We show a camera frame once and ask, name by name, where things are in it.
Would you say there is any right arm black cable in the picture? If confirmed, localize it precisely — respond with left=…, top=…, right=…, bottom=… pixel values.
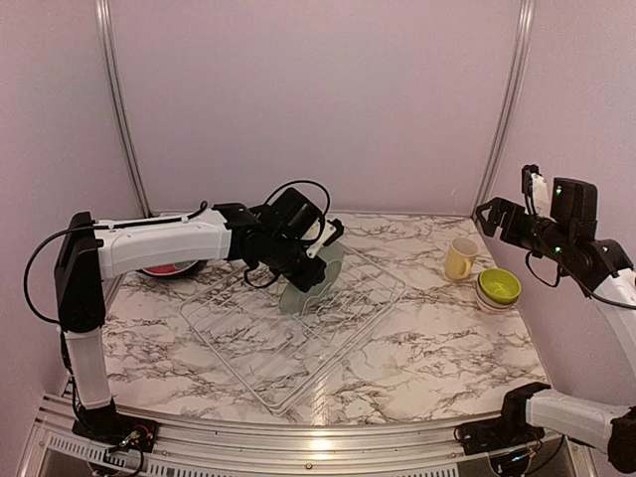
left=521, top=168, right=636, bottom=312

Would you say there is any left aluminium corner post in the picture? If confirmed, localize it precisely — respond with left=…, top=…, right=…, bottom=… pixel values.
left=95, top=0, right=152, bottom=218

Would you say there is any aluminium corner post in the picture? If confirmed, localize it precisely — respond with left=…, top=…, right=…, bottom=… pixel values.
left=95, top=0, right=152, bottom=218
left=473, top=0, right=536, bottom=210

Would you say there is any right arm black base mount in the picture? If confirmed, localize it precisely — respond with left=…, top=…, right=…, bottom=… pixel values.
left=454, top=382, right=551, bottom=455

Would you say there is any right aluminium corner post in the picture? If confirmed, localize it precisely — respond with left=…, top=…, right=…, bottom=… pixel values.
left=473, top=0, right=536, bottom=210

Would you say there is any black round plate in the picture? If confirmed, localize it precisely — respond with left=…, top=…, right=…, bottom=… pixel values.
left=138, top=262, right=206, bottom=280

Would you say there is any red patterned white bowl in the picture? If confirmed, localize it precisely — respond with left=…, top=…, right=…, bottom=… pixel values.
left=475, top=289, right=514, bottom=315

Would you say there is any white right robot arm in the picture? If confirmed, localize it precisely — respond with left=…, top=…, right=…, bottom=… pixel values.
left=475, top=167, right=635, bottom=474

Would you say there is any teal patterned plate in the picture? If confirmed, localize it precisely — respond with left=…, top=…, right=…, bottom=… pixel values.
left=139, top=260, right=208, bottom=279

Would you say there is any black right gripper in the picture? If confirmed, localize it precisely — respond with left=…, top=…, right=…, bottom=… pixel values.
left=475, top=197, right=572, bottom=263

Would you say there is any white wire dish rack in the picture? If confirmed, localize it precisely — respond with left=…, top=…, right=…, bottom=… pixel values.
left=179, top=244, right=405, bottom=415

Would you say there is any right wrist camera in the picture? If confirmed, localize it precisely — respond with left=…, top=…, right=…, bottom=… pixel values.
left=522, top=164, right=551, bottom=218

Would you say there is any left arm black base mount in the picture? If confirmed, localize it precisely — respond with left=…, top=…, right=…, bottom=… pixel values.
left=73, top=400, right=159, bottom=452

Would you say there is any grey floral plate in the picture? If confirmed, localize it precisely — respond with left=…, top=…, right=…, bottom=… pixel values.
left=279, top=241, right=345, bottom=315

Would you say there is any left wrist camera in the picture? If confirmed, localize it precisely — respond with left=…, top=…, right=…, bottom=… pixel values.
left=302, top=219, right=344, bottom=258

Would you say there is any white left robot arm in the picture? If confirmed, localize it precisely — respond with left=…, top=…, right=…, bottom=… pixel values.
left=54, top=185, right=343, bottom=442

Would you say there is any lime green bowl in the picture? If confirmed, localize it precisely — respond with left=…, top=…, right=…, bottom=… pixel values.
left=478, top=268, right=522, bottom=305

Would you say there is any aluminium front frame rail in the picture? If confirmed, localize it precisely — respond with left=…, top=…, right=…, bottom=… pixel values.
left=19, top=392, right=597, bottom=477

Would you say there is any yellow ceramic mug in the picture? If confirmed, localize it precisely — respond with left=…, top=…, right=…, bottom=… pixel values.
left=444, top=238, right=478, bottom=281

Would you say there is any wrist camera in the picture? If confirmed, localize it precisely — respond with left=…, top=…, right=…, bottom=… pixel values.
left=302, top=219, right=344, bottom=258
left=522, top=164, right=551, bottom=218

